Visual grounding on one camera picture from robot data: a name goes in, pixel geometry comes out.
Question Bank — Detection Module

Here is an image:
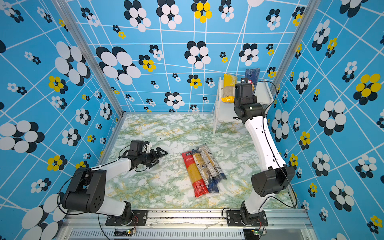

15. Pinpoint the left aluminium corner post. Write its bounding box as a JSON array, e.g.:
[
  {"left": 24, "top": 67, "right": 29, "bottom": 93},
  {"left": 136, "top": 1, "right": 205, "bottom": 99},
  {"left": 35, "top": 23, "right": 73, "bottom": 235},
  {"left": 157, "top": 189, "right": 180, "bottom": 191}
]
[{"left": 52, "top": 0, "right": 124, "bottom": 118}]

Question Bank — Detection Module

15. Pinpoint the aluminium corner post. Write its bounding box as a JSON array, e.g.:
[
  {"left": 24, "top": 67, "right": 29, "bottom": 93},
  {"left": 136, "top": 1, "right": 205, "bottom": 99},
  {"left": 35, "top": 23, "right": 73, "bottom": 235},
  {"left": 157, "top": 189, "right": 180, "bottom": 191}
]
[
  {"left": 52, "top": 0, "right": 124, "bottom": 118},
  {"left": 273, "top": 0, "right": 321, "bottom": 87}
]

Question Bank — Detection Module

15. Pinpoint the yellow spaghetti bag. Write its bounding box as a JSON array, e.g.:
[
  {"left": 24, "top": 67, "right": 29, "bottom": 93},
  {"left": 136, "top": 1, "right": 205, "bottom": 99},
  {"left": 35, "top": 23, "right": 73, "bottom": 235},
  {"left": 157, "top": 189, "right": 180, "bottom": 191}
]
[{"left": 221, "top": 74, "right": 238, "bottom": 103}]

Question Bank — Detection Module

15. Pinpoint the right aluminium corner post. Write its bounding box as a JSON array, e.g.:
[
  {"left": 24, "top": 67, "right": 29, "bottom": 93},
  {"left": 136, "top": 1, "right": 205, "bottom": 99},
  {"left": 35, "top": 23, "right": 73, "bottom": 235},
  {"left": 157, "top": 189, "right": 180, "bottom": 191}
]
[{"left": 273, "top": 0, "right": 321, "bottom": 87}]

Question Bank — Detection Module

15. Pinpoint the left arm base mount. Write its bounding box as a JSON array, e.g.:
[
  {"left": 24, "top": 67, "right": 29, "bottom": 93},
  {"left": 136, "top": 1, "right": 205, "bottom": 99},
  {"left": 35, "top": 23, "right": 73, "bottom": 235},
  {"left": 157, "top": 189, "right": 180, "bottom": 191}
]
[{"left": 105, "top": 210, "right": 149, "bottom": 227}]

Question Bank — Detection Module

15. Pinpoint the red spaghetti bag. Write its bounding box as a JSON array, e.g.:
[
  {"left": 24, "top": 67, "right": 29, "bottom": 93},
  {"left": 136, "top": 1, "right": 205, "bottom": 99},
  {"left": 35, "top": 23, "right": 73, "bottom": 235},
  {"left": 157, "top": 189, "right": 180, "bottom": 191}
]
[{"left": 182, "top": 151, "right": 209, "bottom": 198}]

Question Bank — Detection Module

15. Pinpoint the dark blue clear spaghetti bag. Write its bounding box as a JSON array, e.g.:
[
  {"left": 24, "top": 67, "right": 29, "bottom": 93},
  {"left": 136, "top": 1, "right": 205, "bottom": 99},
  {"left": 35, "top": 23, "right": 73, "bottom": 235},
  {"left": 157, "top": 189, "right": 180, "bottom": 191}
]
[{"left": 192, "top": 150, "right": 219, "bottom": 194}]

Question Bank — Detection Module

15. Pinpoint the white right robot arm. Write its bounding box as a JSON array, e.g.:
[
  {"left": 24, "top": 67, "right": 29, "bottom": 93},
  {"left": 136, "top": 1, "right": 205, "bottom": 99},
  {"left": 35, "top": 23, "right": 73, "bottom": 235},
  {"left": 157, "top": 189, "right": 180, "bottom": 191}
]
[{"left": 234, "top": 83, "right": 295, "bottom": 226}]

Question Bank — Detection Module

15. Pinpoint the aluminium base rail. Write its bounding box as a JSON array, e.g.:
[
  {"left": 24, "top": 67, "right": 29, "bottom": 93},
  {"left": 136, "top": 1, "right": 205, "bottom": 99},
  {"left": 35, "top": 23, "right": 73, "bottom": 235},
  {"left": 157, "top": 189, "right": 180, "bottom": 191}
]
[{"left": 57, "top": 209, "right": 317, "bottom": 240}]

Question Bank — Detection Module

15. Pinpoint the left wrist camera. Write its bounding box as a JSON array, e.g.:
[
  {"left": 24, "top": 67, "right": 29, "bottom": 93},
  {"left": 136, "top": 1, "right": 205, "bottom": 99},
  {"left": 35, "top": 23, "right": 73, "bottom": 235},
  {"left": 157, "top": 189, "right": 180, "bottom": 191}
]
[{"left": 129, "top": 140, "right": 150, "bottom": 154}]

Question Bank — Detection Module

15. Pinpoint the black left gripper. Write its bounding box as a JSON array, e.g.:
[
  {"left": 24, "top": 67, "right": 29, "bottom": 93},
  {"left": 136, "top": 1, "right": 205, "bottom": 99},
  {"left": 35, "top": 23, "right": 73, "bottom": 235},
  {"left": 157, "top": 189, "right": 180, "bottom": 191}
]
[{"left": 137, "top": 147, "right": 167, "bottom": 169}]

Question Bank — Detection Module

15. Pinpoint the white two-tier shelf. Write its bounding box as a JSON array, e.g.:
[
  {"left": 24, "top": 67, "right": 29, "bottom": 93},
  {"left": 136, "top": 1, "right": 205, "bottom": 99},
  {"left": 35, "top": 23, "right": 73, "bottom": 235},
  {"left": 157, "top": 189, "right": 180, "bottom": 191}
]
[{"left": 213, "top": 77, "right": 274, "bottom": 134}]

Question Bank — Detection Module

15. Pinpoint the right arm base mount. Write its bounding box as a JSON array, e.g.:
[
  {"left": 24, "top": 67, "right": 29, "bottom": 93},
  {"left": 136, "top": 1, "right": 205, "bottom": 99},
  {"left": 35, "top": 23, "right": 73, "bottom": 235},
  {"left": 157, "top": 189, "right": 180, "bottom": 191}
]
[{"left": 224, "top": 209, "right": 269, "bottom": 227}]

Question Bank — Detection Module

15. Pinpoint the blue Barilla spaghetti bag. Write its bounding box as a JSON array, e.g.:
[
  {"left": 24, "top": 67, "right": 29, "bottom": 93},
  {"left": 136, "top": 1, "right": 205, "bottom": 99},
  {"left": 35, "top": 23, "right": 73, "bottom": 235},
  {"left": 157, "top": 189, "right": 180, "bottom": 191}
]
[{"left": 245, "top": 68, "right": 260, "bottom": 92}]

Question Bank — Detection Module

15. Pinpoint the clear striped spaghetti bag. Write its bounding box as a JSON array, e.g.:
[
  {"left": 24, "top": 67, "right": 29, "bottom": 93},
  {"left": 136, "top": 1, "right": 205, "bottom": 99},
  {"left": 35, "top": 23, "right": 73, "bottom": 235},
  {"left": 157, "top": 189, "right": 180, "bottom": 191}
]
[{"left": 197, "top": 144, "right": 227, "bottom": 183}]

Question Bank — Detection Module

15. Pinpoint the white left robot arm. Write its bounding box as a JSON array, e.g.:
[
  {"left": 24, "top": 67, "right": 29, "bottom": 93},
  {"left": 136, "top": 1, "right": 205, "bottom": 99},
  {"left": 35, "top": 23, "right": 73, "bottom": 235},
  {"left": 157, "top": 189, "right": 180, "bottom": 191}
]
[{"left": 57, "top": 142, "right": 168, "bottom": 226}]

